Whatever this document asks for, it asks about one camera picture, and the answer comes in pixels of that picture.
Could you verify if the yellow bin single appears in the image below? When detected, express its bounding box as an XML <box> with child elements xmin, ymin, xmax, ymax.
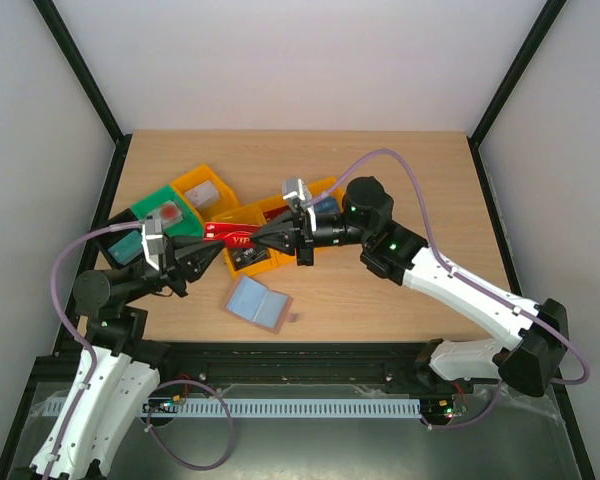
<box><xmin>170</xmin><ymin>164</ymin><xmax>240</xmax><ymax>221</ymax></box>

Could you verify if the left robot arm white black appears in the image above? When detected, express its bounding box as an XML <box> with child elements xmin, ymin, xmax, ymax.
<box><xmin>10</xmin><ymin>234</ymin><xmax>224</xmax><ymax>479</ymax></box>

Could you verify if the black frame post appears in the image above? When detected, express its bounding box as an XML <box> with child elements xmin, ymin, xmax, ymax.
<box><xmin>469</xmin><ymin>0</ymin><xmax>569</xmax><ymax>146</ymax></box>
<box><xmin>31</xmin><ymin>0</ymin><xmax>127</xmax><ymax>146</ymax></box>

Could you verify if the yellow triple bin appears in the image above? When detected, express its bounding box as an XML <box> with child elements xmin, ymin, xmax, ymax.
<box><xmin>212</xmin><ymin>187</ymin><xmax>344</xmax><ymax>278</ymax></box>

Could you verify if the light blue cable duct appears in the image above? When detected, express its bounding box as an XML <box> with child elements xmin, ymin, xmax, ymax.
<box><xmin>45</xmin><ymin>397</ymin><xmax>423</xmax><ymax>419</ymax></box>

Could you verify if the black bin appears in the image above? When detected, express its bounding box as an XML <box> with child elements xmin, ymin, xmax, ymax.
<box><xmin>94</xmin><ymin>208</ymin><xmax>143</xmax><ymax>268</ymax></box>

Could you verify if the red white card stack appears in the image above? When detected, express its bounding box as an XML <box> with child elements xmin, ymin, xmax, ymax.
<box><xmin>148</xmin><ymin>200</ymin><xmax>184</xmax><ymax>231</ymax></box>

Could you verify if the green bin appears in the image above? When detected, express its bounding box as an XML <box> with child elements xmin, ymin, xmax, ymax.
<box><xmin>131</xmin><ymin>186</ymin><xmax>204</xmax><ymax>236</ymax></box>

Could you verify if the black card stack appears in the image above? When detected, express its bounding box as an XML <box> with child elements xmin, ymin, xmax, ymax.
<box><xmin>228</xmin><ymin>246</ymin><xmax>269</xmax><ymax>271</ymax></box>

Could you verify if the right black frame post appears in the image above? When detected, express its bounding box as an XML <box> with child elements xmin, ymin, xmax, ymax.
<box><xmin>469</xmin><ymin>0</ymin><xmax>569</xmax><ymax>146</ymax></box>

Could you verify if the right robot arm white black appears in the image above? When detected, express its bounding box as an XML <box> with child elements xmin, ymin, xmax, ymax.
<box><xmin>251</xmin><ymin>177</ymin><xmax>568</xmax><ymax>397</ymax></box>

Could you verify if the left black frame post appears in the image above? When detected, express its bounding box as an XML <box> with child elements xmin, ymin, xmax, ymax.
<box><xmin>31</xmin><ymin>0</ymin><xmax>127</xmax><ymax>146</ymax></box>

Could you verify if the blue card stack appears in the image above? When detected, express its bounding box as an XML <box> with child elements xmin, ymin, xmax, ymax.
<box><xmin>314</xmin><ymin>197</ymin><xmax>340</xmax><ymax>214</ymax></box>

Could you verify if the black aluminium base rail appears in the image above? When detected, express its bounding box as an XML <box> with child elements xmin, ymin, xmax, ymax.
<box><xmin>29</xmin><ymin>341</ymin><xmax>561</xmax><ymax>396</ymax></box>

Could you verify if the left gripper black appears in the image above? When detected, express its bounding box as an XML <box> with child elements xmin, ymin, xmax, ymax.
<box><xmin>124</xmin><ymin>231</ymin><xmax>225</xmax><ymax>304</ymax></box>

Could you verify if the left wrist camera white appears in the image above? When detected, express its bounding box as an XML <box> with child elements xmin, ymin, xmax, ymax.
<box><xmin>141</xmin><ymin>215</ymin><xmax>165</xmax><ymax>271</ymax></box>

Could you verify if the teal card stack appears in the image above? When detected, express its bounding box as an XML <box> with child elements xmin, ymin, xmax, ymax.
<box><xmin>107</xmin><ymin>230</ymin><xmax>142</xmax><ymax>265</ymax></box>

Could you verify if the red VIP credit card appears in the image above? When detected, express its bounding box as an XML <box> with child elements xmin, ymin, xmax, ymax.
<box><xmin>203</xmin><ymin>222</ymin><xmax>259</xmax><ymax>249</ymax></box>

